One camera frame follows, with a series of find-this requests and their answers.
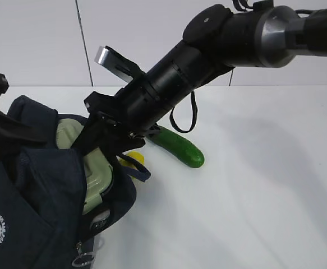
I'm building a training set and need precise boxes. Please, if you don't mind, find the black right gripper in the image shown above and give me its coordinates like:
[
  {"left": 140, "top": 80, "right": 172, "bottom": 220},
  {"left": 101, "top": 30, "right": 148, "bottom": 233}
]
[{"left": 72, "top": 84, "right": 163, "bottom": 156}]

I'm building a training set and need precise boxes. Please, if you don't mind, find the yellow lemon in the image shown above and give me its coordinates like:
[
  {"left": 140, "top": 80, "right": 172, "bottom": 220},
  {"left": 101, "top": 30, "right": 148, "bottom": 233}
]
[{"left": 119, "top": 151, "right": 145, "bottom": 170}]

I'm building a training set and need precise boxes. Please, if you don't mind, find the glass container with green lid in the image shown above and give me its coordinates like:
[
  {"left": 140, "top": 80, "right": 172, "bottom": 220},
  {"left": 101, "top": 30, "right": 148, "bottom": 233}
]
[{"left": 56, "top": 118, "right": 113, "bottom": 215}]

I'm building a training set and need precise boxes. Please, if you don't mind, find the green cucumber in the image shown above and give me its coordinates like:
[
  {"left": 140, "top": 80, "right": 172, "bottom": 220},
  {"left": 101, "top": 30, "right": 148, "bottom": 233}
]
[{"left": 146, "top": 125, "right": 205, "bottom": 168}]

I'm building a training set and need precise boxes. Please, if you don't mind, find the dark navy zippered lunch bag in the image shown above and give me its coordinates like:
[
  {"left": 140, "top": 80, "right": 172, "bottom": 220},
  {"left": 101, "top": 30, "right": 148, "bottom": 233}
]
[{"left": 0, "top": 96, "right": 150, "bottom": 268}]

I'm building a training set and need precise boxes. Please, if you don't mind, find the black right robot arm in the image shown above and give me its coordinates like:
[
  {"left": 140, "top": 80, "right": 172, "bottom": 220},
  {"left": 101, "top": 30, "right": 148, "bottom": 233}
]
[{"left": 73, "top": 1, "right": 327, "bottom": 155}]

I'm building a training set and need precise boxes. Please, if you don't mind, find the silver wrist camera on right gripper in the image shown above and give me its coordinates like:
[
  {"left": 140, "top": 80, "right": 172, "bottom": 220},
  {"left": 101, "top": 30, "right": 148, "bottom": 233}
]
[{"left": 94, "top": 46, "right": 145, "bottom": 84}]

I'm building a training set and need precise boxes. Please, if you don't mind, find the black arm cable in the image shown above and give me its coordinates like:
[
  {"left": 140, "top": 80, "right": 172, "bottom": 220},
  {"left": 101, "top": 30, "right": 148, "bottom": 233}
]
[{"left": 169, "top": 91, "right": 198, "bottom": 133}]

